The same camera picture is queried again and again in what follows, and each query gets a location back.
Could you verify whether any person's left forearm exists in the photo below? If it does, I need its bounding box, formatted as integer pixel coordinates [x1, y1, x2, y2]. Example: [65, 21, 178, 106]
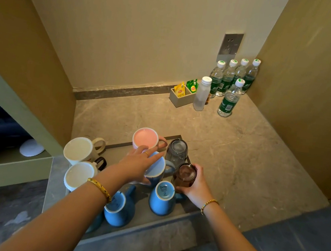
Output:
[0, 152, 131, 251]

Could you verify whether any silver wall socket plate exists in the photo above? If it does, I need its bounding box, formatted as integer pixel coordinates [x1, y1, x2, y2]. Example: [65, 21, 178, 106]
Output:
[216, 31, 244, 66]

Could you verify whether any person's right forearm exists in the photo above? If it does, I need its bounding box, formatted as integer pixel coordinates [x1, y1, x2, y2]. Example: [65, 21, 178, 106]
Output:
[196, 199, 299, 251]

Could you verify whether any person's left hand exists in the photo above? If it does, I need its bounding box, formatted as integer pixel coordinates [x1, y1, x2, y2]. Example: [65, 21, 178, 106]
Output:
[105, 140, 167, 196]

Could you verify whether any yellow tea bag packet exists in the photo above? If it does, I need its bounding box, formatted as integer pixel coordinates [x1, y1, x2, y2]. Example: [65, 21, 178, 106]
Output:
[173, 81, 188, 99]

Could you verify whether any frosted white plastic bottle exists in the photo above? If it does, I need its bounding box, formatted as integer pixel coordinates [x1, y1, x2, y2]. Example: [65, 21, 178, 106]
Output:
[192, 75, 213, 113]

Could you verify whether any grey serving tray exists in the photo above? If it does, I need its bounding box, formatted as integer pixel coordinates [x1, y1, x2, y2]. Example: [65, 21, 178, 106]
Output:
[60, 121, 212, 251]

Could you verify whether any cream ceramic mug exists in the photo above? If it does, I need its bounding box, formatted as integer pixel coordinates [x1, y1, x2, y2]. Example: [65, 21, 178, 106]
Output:
[62, 133, 107, 169]

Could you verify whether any white mug with black handle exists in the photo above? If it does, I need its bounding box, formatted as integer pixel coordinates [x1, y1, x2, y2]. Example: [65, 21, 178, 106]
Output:
[62, 152, 108, 196]

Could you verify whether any green label water bottle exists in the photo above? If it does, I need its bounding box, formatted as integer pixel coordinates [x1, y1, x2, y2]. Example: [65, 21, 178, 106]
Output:
[217, 76, 246, 120]
[232, 57, 250, 87]
[216, 58, 238, 99]
[241, 58, 262, 96]
[207, 59, 226, 100]

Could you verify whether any blue ceramic mug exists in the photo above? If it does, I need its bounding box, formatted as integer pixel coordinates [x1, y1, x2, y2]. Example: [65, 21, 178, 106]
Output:
[142, 150, 178, 191]
[147, 179, 189, 220]
[102, 181, 139, 230]

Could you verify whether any pink ceramic mug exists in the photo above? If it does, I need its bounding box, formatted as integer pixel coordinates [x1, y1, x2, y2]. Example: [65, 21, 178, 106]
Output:
[131, 126, 170, 155]

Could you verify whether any grey glass jar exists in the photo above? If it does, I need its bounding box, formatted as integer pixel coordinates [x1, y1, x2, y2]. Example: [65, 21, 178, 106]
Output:
[164, 137, 190, 170]

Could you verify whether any brown glass jar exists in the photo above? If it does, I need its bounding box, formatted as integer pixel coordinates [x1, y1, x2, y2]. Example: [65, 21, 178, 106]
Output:
[170, 162, 199, 195]

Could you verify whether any person's right hand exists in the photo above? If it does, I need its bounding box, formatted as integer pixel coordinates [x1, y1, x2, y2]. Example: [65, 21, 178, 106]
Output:
[174, 162, 222, 211]

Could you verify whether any grey tea bag holder box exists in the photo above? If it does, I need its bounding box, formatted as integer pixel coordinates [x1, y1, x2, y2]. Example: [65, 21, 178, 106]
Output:
[168, 84, 198, 111]

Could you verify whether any gold bead bracelet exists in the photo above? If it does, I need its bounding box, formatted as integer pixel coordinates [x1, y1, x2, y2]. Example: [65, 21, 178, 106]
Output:
[200, 198, 220, 218]

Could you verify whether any grey-green open shelf unit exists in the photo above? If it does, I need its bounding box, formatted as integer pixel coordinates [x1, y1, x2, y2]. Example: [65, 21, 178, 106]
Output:
[0, 56, 81, 207]

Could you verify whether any gold bangle bracelet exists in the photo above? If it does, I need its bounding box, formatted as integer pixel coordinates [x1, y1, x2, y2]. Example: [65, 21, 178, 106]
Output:
[84, 178, 115, 205]

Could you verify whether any green tea bag packet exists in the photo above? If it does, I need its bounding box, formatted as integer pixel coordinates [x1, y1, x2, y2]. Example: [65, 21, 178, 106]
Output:
[185, 78, 199, 94]

